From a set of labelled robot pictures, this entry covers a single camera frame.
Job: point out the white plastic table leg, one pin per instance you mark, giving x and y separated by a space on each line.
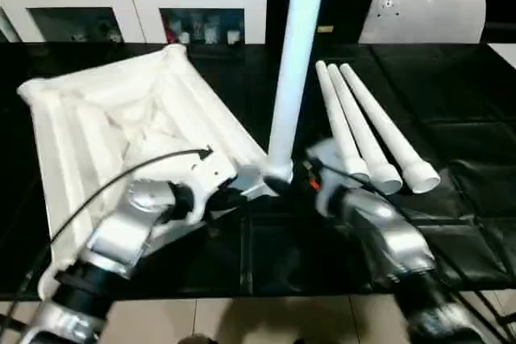
359 126
383 126
294 58
338 118

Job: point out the white plastic table top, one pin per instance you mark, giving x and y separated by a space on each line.
101 126

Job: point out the small yellow label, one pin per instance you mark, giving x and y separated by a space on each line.
325 29

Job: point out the small white jar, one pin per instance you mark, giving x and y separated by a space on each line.
184 36
210 34
232 36

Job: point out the red packet in cabinet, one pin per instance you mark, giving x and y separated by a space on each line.
170 30

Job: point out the white plastic chair shell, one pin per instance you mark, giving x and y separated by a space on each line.
423 13

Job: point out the white side table board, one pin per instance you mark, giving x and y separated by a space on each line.
504 56

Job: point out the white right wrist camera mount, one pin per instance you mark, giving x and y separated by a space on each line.
330 199

